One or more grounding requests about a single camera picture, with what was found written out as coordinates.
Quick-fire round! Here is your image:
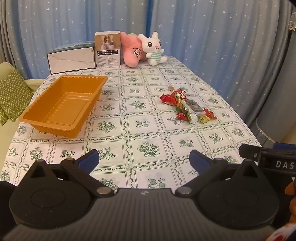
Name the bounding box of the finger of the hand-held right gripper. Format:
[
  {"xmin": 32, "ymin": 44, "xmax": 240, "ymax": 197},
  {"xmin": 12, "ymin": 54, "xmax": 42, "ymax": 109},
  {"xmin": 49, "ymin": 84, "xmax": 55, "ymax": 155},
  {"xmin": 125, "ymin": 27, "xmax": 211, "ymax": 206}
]
[{"xmin": 239, "ymin": 144, "xmax": 263, "ymax": 161}]

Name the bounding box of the grey lace-trimmed cover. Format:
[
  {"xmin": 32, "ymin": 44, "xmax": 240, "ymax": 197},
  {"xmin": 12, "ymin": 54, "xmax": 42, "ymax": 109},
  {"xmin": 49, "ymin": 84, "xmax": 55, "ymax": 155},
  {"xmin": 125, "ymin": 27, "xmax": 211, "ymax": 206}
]
[{"xmin": 255, "ymin": 102, "xmax": 296, "ymax": 144}]

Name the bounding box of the green zigzag pillow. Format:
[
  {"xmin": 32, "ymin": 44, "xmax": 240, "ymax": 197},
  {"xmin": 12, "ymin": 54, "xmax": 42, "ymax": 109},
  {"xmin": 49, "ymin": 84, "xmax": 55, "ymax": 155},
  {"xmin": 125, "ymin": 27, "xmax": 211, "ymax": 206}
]
[{"xmin": 0, "ymin": 68, "xmax": 34, "ymax": 126}]

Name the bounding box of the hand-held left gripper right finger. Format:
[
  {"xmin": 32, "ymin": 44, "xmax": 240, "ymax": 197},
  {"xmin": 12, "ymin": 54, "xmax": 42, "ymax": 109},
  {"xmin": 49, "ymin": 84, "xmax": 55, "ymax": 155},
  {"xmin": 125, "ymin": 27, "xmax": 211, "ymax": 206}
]
[{"xmin": 174, "ymin": 150, "xmax": 267, "ymax": 198}]

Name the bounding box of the person's right hand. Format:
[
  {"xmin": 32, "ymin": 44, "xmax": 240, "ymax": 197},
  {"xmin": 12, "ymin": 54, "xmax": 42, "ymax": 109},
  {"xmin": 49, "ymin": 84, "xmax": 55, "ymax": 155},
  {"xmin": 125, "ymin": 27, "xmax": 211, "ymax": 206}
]
[{"xmin": 285, "ymin": 179, "xmax": 296, "ymax": 223}]

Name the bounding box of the red candy packet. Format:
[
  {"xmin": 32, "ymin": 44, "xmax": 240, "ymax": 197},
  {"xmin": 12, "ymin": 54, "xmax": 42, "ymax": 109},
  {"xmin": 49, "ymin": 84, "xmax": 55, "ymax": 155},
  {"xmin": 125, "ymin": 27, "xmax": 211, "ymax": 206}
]
[{"xmin": 203, "ymin": 108, "xmax": 217, "ymax": 120}]

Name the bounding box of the pink plush toy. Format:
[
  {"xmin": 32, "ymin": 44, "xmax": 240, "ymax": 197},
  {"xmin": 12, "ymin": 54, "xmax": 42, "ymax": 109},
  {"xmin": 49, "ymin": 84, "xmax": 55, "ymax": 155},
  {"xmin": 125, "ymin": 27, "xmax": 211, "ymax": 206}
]
[{"xmin": 120, "ymin": 32, "xmax": 148, "ymax": 68}]

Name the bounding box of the white rabbit plush toy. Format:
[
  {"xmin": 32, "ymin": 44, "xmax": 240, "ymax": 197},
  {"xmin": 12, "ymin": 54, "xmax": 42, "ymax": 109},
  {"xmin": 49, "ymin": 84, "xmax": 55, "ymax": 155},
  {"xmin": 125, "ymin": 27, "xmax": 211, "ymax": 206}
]
[{"xmin": 138, "ymin": 32, "xmax": 168, "ymax": 66}]

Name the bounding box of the green floral tablecloth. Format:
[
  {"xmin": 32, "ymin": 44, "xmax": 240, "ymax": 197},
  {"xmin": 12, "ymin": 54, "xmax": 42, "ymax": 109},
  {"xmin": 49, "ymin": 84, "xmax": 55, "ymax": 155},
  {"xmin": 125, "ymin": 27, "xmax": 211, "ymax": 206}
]
[{"xmin": 0, "ymin": 56, "xmax": 263, "ymax": 190}]

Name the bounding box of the blue star curtain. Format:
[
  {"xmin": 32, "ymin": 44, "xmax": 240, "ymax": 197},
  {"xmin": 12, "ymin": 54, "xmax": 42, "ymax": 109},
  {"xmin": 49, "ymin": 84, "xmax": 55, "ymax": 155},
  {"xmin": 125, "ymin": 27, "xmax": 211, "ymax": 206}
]
[
  {"xmin": 148, "ymin": 0, "xmax": 296, "ymax": 139},
  {"xmin": 0, "ymin": 0, "xmax": 154, "ymax": 80}
]

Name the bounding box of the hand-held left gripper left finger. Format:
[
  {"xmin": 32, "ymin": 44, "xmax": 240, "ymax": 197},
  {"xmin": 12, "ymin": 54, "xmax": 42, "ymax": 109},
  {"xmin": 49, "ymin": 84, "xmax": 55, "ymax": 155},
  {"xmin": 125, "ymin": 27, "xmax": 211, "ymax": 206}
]
[{"xmin": 18, "ymin": 149, "xmax": 114, "ymax": 198}]

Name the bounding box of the person's right forearm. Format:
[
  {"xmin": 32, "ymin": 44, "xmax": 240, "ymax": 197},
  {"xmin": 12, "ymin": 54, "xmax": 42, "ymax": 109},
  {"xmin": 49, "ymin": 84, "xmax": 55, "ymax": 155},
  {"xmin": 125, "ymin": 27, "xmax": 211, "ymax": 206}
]
[{"xmin": 264, "ymin": 221, "xmax": 296, "ymax": 241}]

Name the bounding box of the light green sofa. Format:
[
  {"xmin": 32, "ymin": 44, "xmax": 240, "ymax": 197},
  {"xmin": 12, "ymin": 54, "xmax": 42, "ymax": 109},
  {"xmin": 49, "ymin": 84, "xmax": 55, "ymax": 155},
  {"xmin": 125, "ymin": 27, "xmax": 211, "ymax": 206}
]
[{"xmin": 0, "ymin": 62, "xmax": 48, "ymax": 176}]

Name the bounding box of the clear snack packet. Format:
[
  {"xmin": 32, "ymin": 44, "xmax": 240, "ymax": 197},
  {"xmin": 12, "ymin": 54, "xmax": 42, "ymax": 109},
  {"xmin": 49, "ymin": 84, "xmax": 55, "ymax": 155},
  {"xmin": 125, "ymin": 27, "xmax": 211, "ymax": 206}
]
[{"xmin": 186, "ymin": 100, "xmax": 204, "ymax": 117}]

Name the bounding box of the red crinkled snack packet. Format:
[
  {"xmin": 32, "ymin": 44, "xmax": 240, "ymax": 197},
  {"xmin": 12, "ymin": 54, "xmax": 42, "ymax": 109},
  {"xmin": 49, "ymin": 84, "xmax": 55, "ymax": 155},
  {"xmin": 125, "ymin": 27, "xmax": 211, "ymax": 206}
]
[{"xmin": 160, "ymin": 92, "xmax": 179, "ymax": 106}]

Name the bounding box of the orange plastic tray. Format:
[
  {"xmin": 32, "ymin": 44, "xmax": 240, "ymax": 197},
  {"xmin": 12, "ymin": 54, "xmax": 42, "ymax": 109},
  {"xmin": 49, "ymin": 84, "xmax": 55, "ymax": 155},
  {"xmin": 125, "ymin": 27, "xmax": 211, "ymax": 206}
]
[{"xmin": 18, "ymin": 75, "xmax": 109, "ymax": 138}]

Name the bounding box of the large white cardboard box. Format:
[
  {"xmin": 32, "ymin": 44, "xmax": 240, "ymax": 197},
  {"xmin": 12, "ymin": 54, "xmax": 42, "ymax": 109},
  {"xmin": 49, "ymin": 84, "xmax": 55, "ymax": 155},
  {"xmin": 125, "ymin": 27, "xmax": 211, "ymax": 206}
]
[{"xmin": 46, "ymin": 41, "xmax": 97, "ymax": 75}]

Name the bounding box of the small brown product box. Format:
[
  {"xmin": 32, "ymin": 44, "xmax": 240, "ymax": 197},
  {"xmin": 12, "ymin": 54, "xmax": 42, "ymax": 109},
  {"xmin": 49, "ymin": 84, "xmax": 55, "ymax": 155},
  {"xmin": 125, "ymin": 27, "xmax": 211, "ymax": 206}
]
[{"xmin": 94, "ymin": 31, "xmax": 121, "ymax": 67}]

